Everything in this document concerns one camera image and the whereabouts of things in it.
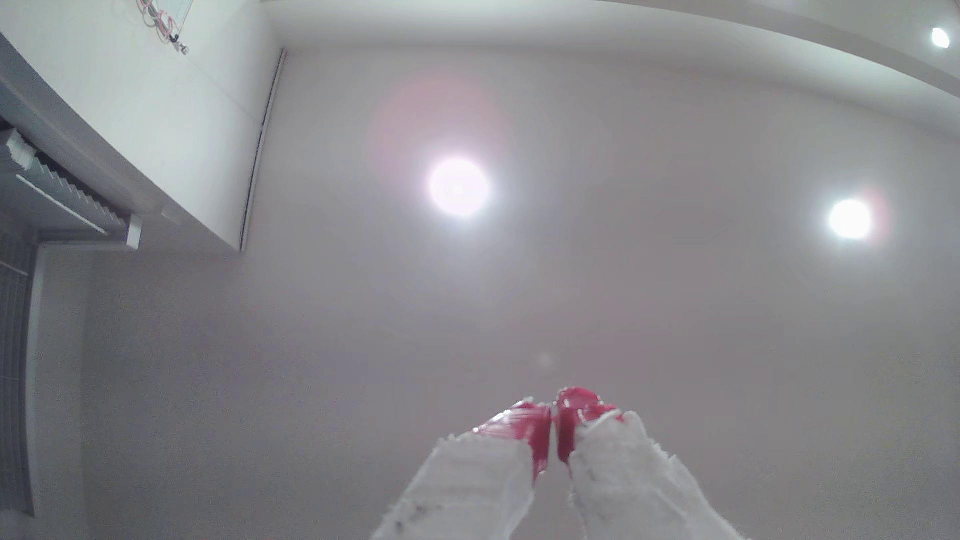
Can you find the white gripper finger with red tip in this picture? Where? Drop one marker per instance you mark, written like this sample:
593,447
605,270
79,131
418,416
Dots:
630,480
469,480

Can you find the round ceiling light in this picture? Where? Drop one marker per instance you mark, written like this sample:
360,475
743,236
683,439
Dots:
850,219
458,187
940,37

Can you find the grey mesh window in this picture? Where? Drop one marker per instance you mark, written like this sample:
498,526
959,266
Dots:
13,375

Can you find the white slatted window blind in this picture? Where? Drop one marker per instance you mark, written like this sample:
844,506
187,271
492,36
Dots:
67,196

